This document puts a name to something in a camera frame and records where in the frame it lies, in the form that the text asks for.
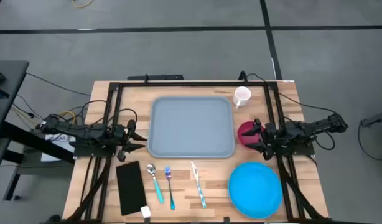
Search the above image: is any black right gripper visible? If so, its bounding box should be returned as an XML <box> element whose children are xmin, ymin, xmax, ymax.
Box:
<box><xmin>241</xmin><ymin>118</ymin><xmax>277</xmax><ymax>153</ymax></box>

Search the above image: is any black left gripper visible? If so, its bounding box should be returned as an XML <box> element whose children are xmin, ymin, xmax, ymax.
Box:
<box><xmin>112</xmin><ymin>119</ymin><xmax>148</xmax><ymax>154</ymax></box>

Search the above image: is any magenta bowl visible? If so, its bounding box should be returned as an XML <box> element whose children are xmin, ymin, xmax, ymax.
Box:
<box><xmin>237</xmin><ymin>121</ymin><xmax>266</xmax><ymax>150</ymax></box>

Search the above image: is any white ceramic mug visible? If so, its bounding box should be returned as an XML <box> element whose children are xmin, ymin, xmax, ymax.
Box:
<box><xmin>233</xmin><ymin>86</ymin><xmax>252</xmax><ymax>110</ymax></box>

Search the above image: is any blue round plate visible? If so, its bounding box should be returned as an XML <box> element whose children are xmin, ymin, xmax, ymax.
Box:
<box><xmin>228</xmin><ymin>161</ymin><xmax>284</xmax><ymax>220</ymax></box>

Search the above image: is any grey plastic tray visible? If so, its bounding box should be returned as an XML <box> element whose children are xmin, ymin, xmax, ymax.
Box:
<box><xmin>147</xmin><ymin>95</ymin><xmax>236</xmax><ymax>159</ymax></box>

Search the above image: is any black cloth napkin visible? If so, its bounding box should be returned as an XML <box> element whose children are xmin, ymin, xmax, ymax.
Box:
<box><xmin>115</xmin><ymin>160</ymin><xmax>148</xmax><ymax>217</ymax></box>

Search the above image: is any long black bar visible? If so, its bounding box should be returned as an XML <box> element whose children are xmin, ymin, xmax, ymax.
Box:
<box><xmin>127</xmin><ymin>73</ymin><xmax>185</xmax><ymax>81</ymax></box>

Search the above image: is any white printed paper sheet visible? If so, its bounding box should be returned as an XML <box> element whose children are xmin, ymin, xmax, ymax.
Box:
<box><xmin>40</xmin><ymin>133</ymin><xmax>77</xmax><ymax>163</ymax></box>

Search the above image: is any grey metal stand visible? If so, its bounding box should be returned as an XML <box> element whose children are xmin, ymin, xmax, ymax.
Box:
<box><xmin>360</xmin><ymin>108</ymin><xmax>382</xmax><ymax>128</ymax></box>

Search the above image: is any black desk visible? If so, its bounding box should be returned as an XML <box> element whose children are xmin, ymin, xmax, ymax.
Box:
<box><xmin>0</xmin><ymin>60</ymin><xmax>76</xmax><ymax>202</ymax></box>

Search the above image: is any spoon with teal handle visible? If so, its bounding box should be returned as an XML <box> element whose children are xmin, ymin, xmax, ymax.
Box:
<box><xmin>146</xmin><ymin>162</ymin><xmax>165</xmax><ymax>205</ymax></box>

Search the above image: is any fork with teal handle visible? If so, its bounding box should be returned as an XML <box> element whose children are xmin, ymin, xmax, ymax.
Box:
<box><xmin>164</xmin><ymin>166</ymin><xmax>176</xmax><ymax>211</ymax></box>

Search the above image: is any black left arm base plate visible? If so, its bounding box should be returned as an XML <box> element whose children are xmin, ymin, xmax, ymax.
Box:
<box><xmin>73</xmin><ymin>141</ymin><xmax>117</xmax><ymax>158</ymax></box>

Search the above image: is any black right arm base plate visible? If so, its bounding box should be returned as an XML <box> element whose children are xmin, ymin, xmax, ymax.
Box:
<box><xmin>273</xmin><ymin>144</ymin><xmax>316</xmax><ymax>158</ymax></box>

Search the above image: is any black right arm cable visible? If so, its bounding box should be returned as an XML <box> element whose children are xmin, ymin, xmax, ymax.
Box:
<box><xmin>237</xmin><ymin>70</ymin><xmax>337</xmax><ymax>115</ymax></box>

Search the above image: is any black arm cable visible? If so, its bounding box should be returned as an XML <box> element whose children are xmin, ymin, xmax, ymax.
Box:
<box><xmin>237</xmin><ymin>70</ymin><xmax>337</xmax><ymax>115</ymax></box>
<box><xmin>80</xmin><ymin>99</ymin><xmax>139</xmax><ymax>129</ymax></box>

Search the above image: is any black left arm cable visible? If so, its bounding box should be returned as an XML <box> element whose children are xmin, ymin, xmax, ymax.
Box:
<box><xmin>80</xmin><ymin>99</ymin><xmax>139</xmax><ymax>129</ymax></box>

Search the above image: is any yellow cable loop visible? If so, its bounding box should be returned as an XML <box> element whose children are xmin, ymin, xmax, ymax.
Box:
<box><xmin>58</xmin><ymin>110</ymin><xmax>77</xmax><ymax>124</ymax></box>

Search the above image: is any knife with teal white handle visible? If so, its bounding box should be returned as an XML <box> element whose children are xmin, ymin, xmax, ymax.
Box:
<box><xmin>190</xmin><ymin>160</ymin><xmax>208</xmax><ymax>209</ymax></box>

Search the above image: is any black metal table frame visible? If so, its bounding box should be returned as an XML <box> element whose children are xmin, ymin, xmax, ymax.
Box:
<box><xmin>65</xmin><ymin>80</ymin><xmax>327</xmax><ymax>223</ymax></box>

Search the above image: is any thin black floor cable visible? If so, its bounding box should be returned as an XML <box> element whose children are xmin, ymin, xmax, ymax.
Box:
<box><xmin>25</xmin><ymin>72</ymin><xmax>91</xmax><ymax>96</ymax></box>

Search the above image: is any black looped floor cable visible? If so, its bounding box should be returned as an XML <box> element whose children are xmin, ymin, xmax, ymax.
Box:
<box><xmin>357</xmin><ymin>119</ymin><xmax>382</xmax><ymax>162</ymax></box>

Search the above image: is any yellow floor cable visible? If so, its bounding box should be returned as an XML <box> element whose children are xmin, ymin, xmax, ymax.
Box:
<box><xmin>71</xmin><ymin>0</ymin><xmax>95</xmax><ymax>9</ymax></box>

